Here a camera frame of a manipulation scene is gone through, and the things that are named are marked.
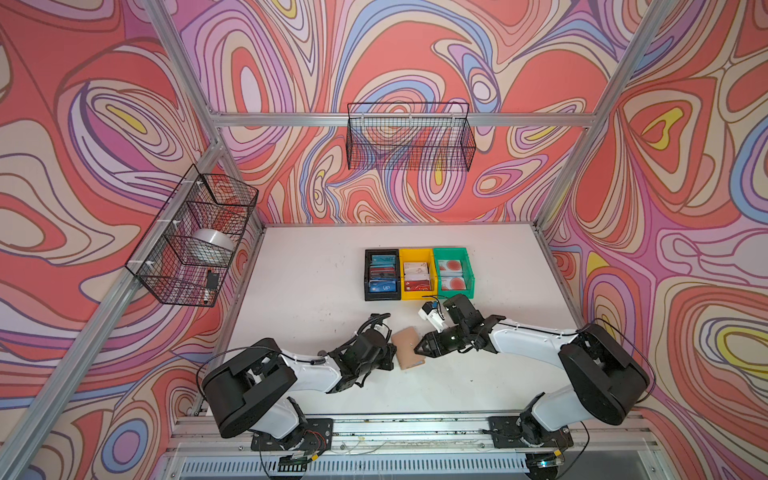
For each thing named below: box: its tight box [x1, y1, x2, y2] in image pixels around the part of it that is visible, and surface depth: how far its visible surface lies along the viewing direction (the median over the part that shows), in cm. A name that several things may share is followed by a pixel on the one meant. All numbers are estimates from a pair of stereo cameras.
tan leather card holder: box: [392, 326, 426, 370], surface depth 88 cm
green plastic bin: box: [433, 247, 475, 300], surface depth 104 cm
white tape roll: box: [186, 228, 235, 266], surface depth 74 cm
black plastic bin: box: [364, 248, 402, 301], surface depth 103 cm
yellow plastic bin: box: [399, 248, 438, 301], surface depth 104 cm
